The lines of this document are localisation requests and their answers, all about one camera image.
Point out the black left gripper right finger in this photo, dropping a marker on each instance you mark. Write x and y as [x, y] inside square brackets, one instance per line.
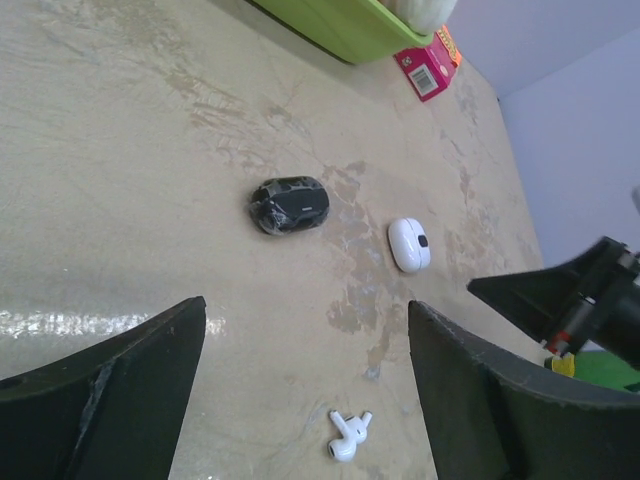
[491, 414]

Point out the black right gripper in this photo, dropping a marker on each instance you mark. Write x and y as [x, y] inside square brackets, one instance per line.
[593, 297]

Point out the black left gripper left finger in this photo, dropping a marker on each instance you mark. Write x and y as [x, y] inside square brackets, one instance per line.
[111, 411]

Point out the white earbud charging case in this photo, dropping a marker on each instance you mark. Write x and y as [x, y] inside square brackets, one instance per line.
[409, 245]

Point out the white earbud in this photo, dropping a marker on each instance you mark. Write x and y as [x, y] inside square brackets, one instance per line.
[359, 425]
[342, 449]

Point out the black earbud charging case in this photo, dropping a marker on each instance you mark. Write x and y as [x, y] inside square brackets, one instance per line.
[285, 205]

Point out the green glass bottle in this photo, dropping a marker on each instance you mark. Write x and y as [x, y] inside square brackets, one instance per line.
[599, 368]

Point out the pink orange snack box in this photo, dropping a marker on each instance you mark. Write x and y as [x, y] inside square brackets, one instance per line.
[431, 69]

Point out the yellow white cabbage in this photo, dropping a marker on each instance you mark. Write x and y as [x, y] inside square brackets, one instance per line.
[421, 16]

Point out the green plastic basket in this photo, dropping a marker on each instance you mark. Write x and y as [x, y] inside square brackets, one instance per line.
[353, 31]

